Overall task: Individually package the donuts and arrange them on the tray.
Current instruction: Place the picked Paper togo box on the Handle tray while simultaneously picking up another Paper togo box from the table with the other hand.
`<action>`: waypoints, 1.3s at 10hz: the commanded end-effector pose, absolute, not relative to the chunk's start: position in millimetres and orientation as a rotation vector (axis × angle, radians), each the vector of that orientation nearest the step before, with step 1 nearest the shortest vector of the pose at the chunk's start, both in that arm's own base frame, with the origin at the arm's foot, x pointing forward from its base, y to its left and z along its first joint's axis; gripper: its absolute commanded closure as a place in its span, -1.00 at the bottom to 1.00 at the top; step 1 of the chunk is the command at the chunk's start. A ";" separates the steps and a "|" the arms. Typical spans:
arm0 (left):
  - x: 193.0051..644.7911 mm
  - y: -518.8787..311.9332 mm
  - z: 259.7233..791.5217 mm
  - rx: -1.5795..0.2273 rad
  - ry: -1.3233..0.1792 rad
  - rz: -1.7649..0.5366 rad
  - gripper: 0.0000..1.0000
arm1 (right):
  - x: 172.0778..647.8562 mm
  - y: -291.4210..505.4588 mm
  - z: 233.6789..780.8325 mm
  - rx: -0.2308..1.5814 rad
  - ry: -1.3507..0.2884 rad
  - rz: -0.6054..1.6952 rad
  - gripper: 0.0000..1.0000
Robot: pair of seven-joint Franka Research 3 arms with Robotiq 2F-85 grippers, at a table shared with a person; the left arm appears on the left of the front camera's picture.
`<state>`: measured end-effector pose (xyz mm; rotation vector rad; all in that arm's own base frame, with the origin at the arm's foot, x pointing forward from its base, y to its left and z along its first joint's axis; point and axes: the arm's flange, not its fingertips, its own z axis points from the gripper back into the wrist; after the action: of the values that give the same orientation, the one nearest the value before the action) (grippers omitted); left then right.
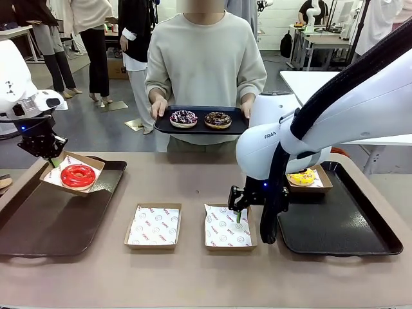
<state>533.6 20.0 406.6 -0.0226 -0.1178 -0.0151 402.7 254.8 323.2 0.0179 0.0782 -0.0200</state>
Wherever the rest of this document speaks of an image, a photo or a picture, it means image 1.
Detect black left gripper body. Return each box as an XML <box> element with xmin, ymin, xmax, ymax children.
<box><xmin>12</xmin><ymin>114</ymin><xmax>56</xmax><ymax>145</ymax></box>

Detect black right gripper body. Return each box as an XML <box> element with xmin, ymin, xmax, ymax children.
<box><xmin>243</xmin><ymin>176</ymin><xmax>274</xmax><ymax>207</ymax></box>

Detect yellow sprinkled donut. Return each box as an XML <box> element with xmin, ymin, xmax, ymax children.
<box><xmin>287</xmin><ymin>167</ymin><xmax>316</xmax><ymax>187</ymax></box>

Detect brown cardboard food box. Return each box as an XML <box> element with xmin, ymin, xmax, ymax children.
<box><xmin>39</xmin><ymin>150</ymin><xmax>106</xmax><ymax>198</ymax></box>
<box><xmin>203</xmin><ymin>202</ymin><xmax>258</xmax><ymax>252</ymax></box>
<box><xmin>124</xmin><ymin>202</ymin><xmax>183</xmax><ymax>251</ymax></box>
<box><xmin>285</xmin><ymin>165</ymin><xmax>333</xmax><ymax>194</ymax></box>

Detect red glazed donut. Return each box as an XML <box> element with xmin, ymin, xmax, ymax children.
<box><xmin>60</xmin><ymin>164</ymin><xmax>97</xmax><ymax>189</ymax></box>

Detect plain black serving tray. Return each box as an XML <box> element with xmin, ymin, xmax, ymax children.
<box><xmin>153</xmin><ymin>105</ymin><xmax>250</xmax><ymax>135</ymax></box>

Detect chocolate sprinkled donut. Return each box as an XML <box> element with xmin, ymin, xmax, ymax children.
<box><xmin>203</xmin><ymin>111</ymin><xmax>232</xmax><ymax>129</ymax></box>

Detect purple white-striped donut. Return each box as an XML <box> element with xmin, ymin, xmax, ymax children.
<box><xmin>169</xmin><ymin>109</ymin><xmax>198</xmax><ymax>129</ymax></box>

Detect person's right forearm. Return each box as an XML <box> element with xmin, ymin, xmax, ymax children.
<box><xmin>147</xmin><ymin>86</ymin><xmax>167</xmax><ymax>104</ymax></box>

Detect person's left hand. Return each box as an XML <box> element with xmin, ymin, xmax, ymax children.
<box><xmin>239</xmin><ymin>100</ymin><xmax>256</xmax><ymax>119</ymax></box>

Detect person's right hand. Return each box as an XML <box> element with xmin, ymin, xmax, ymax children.
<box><xmin>150</xmin><ymin>98</ymin><xmax>169</xmax><ymax>119</ymax></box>

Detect mannequin in grey trousers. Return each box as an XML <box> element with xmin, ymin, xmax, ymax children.
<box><xmin>14</xmin><ymin>0</ymin><xmax>83</xmax><ymax>99</ymax></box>

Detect mannequin in black trousers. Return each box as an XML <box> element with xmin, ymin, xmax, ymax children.
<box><xmin>62</xmin><ymin>0</ymin><xmax>114</xmax><ymax>104</ymax></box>

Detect brown cardboard shipping box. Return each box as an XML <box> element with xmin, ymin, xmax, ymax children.
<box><xmin>107</xmin><ymin>57</ymin><xmax>129</xmax><ymax>80</ymax></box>

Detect grey background desk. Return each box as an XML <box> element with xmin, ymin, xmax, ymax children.
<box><xmin>0</xmin><ymin>24</ymin><xmax>43</xmax><ymax>62</ymax></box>

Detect large white table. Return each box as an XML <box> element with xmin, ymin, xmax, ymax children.
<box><xmin>279</xmin><ymin>70</ymin><xmax>412</xmax><ymax>176</ymax></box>

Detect mannequin in white trousers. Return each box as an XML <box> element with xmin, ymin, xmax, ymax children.
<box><xmin>118</xmin><ymin>0</ymin><xmax>156</xmax><ymax>135</ymax></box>

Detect person in beige sweater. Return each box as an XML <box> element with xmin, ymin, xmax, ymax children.
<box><xmin>144</xmin><ymin>0</ymin><xmax>268</xmax><ymax>153</ymax></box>

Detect black backpack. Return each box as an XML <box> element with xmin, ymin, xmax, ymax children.
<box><xmin>279</xmin><ymin>30</ymin><xmax>294</xmax><ymax>59</ymax></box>

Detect white background workbench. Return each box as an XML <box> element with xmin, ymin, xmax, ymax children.
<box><xmin>288</xmin><ymin>24</ymin><xmax>352</xmax><ymax>71</ymax></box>

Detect black stand pole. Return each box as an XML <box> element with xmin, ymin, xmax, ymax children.
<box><xmin>349</xmin><ymin>0</ymin><xmax>371</xmax><ymax>65</ymax></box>

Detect black tray with handles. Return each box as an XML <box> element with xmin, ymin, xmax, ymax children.
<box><xmin>276</xmin><ymin>160</ymin><xmax>404</xmax><ymax>258</ymax></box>

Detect gold mannequin base plate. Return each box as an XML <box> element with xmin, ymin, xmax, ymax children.
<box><xmin>124</xmin><ymin>117</ymin><xmax>152</xmax><ymax>132</ymax></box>
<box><xmin>99</xmin><ymin>100</ymin><xmax>129</xmax><ymax>113</ymax></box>

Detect brown tray with handles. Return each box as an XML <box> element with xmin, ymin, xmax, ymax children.
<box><xmin>0</xmin><ymin>156</ymin><xmax>128</xmax><ymax>267</ymax></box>

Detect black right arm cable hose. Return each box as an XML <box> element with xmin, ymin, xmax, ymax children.
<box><xmin>259</xmin><ymin>19</ymin><xmax>412</xmax><ymax>245</ymax></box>

